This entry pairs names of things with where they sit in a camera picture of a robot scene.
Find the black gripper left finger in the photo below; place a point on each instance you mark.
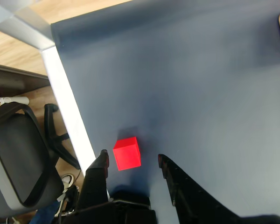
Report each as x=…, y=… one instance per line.
x=94, y=184

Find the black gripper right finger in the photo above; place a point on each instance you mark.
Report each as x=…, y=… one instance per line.
x=191, y=200

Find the red cube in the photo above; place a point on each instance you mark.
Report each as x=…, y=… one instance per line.
x=127, y=156

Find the white shoe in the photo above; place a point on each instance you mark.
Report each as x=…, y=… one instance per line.
x=67, y=179

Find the black office chair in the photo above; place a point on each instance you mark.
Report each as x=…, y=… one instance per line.
x=16, y=158

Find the dark blue table mat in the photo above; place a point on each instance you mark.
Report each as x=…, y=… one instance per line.
x=200, y=105

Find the dark brown cabinet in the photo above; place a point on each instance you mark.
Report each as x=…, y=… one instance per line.
x=14, y=79

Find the aluminium table frame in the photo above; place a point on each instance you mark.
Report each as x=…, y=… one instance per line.
x=25, y=30

